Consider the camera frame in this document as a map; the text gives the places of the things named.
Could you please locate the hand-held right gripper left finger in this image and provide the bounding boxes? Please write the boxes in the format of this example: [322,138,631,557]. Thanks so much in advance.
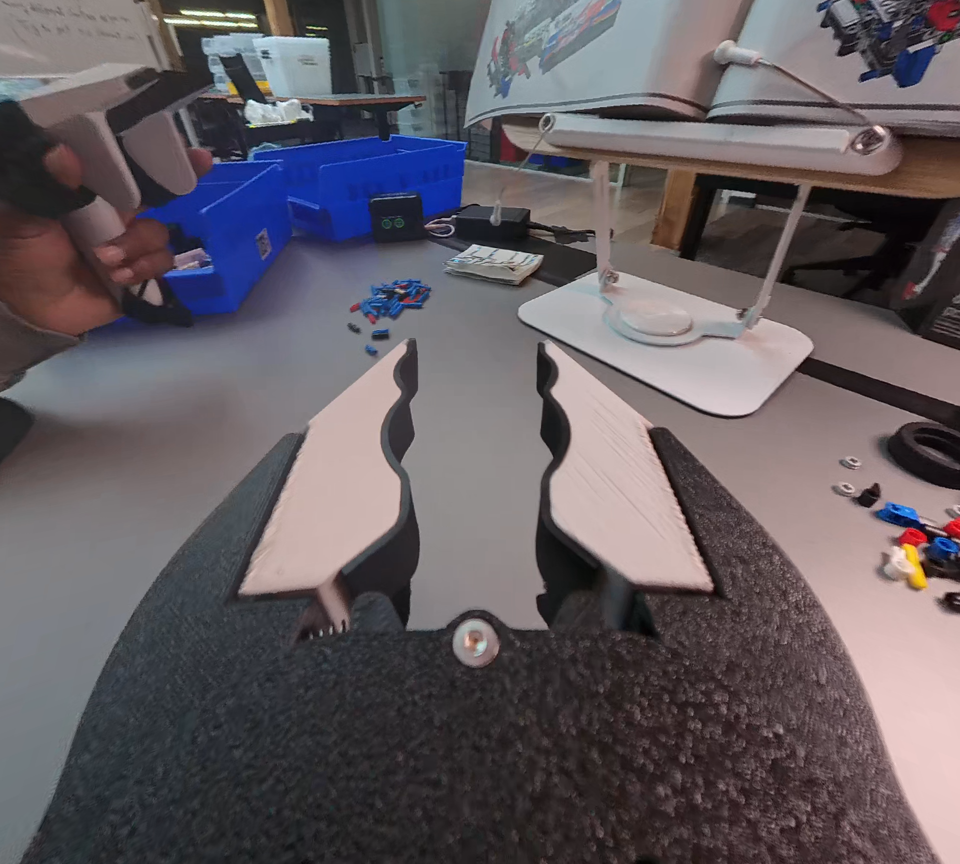
[238,339,420,628]

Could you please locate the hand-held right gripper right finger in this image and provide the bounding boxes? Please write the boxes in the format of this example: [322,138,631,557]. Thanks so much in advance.
[536,340,715,628]

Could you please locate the grey desk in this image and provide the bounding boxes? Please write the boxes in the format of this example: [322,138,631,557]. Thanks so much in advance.
[0,234,960,864]

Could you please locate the person's left hand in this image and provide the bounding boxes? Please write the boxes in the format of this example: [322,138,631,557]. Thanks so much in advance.
[0,145,216,338]

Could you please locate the blue bin with square tag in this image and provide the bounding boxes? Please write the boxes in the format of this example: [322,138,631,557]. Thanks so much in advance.
[112,159,294,317]

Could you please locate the white plastic bags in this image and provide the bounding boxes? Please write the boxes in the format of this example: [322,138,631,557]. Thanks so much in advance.
[243,99,315,126]

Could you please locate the white book stand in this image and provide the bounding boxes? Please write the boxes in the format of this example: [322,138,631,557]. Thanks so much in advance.
[501,110,960,418]

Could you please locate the white storage box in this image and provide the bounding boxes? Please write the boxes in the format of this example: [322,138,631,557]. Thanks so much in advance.
[252,37,333,98]

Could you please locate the pile of blue red pins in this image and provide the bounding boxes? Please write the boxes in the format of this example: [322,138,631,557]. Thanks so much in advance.
[348,279,434,322]

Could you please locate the background wooden table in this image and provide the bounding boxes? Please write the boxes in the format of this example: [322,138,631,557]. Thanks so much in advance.
[198,93,427,145]

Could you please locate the blue plastic bin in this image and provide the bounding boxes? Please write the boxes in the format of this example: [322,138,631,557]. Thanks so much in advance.
[253,135,468,242]

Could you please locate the folded shiny sticker sheet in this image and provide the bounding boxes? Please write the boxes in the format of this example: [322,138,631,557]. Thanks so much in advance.
[444,243,545,289]

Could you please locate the black toy tyre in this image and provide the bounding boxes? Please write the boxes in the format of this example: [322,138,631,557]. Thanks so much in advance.
[887,421,960,490]

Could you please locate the assorted small toy bricks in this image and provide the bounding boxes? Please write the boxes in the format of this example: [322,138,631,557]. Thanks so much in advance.
[831,455,960,613]

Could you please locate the black device with green lights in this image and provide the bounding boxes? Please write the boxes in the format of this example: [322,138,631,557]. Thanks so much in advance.
[369,192,425,244]

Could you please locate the black power adapter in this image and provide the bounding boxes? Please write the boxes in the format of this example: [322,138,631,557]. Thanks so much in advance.
[455,204,532,241]

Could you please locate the black office chair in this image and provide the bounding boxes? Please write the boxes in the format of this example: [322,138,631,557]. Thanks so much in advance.
[780,189,912,298]

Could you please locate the black toy set box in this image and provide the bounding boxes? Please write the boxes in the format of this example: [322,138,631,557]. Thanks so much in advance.
[896,200,960,347]

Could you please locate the open instruction booklet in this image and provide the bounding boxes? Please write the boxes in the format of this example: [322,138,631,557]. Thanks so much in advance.
[463,0,960,137]

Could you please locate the black desk cable channel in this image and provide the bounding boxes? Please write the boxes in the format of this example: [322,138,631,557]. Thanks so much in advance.
[431,237,960,430]

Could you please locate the page holder wire white tip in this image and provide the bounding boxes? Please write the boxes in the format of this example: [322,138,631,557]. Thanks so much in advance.
[712,40,894,156]
[487,114,556,227]

